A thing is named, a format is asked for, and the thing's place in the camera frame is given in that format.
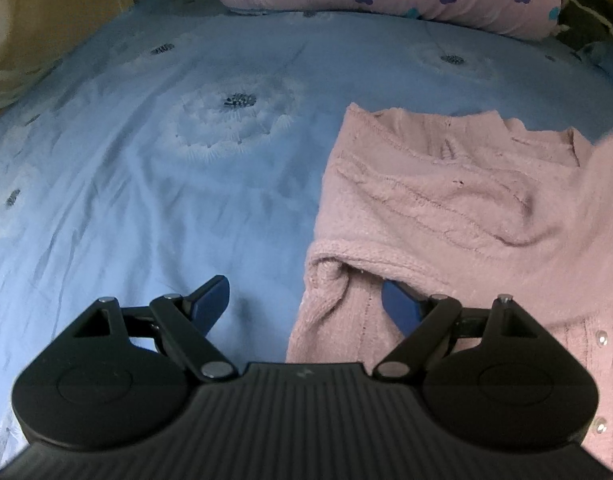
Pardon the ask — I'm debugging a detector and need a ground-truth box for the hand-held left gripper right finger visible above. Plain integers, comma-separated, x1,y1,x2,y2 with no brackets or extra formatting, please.
377,281,542,380

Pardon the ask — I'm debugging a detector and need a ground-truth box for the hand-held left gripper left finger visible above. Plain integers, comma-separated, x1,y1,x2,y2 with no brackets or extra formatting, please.
71,275,234,381

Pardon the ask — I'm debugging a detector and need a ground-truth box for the pink knitted cardigan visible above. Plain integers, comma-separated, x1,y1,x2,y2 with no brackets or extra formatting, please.
285,102,613,476

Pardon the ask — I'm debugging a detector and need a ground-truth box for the blue dandelion print bed sheet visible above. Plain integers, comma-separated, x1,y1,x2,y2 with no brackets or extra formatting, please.
0,0,613,461

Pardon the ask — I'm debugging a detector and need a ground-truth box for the sheer curtain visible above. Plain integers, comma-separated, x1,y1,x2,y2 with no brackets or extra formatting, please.
0,0,62,109

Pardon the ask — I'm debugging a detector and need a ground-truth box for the blue dandelion print pillow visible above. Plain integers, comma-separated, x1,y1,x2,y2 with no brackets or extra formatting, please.
577,40,613,92

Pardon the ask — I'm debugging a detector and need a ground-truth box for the dark cloth with white trim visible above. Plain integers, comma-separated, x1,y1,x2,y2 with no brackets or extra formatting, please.
558,0,613,52

